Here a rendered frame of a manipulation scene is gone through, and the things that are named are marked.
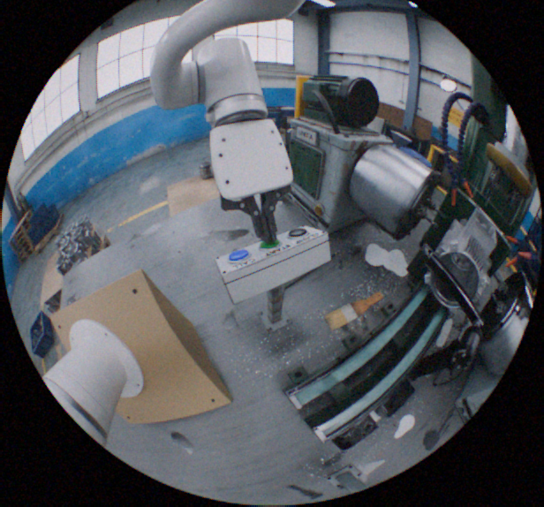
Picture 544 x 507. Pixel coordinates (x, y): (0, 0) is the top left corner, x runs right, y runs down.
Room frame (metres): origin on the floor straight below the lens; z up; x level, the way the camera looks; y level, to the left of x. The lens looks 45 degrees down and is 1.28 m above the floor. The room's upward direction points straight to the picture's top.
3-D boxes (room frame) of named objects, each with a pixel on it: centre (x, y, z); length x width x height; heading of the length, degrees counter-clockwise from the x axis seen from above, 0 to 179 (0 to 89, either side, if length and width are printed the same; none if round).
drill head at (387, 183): (0.47, -0.35, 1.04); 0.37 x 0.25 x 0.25; 28
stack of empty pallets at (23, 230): (0.75, 6.87, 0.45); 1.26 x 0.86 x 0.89; 123
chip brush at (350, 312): (0.18, -0.24, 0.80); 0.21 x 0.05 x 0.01; 109
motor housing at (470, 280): (0.16, -0.52, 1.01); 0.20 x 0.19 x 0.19; 118
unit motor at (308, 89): (0.70, -0.19, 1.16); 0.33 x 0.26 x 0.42; 28
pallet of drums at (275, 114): (5.35, -0.01, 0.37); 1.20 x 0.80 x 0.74; 118
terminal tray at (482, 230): (0.17, -0.55, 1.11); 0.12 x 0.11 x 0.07; 118
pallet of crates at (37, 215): (1.27, 5.34, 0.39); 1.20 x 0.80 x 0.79; 131
